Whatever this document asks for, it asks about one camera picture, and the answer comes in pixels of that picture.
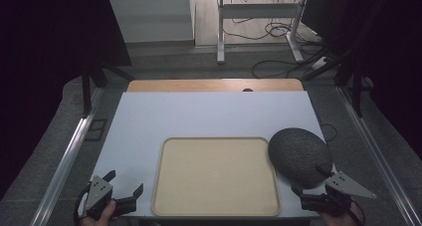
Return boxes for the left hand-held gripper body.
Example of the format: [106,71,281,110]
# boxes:
[85,175,120,220]

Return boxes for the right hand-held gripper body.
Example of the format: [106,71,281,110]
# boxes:
[322,170,377,217]

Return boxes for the dark grey oval textured pad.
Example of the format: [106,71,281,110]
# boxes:
[268,127,334,190]

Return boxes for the beige rectangular tray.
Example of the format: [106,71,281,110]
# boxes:
[151,136,282,218]

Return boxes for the person's left hand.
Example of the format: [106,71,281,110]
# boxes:
[79,199,117,226]

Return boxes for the person's right hand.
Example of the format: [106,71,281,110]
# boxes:
[318,203,361,226]

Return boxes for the black metal stand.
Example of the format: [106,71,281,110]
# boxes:
[81,65,137,118]
[303,36,374,118]

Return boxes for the white power strip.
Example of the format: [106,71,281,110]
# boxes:
[311,56,330,71]

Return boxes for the white table cover board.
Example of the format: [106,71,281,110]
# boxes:
[89,91,336,219]

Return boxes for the black curtain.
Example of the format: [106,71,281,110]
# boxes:
[0,0,133,200]
[300,0,422,150]

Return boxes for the wooden table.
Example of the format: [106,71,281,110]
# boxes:
[126,78,305,94]

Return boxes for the white cabinet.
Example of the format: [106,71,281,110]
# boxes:
[108,0,196,45]

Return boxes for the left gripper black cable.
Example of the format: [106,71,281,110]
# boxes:
[73,181,93,226]

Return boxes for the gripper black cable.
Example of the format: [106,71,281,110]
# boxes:
[73,181,93,226]
[350,199,366,226]

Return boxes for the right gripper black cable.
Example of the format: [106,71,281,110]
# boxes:
[350,199,366,226]

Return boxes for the thin black cable loop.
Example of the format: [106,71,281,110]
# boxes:
[319,122,338,142]

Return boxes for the silver metal rail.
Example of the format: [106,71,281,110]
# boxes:
[335,86,422,226]
[29,86,105,226]

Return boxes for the black floor cables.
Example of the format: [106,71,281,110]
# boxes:
[221,0,329,80]

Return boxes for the white metal desk frame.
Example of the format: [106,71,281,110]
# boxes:
[216,0,311,65]

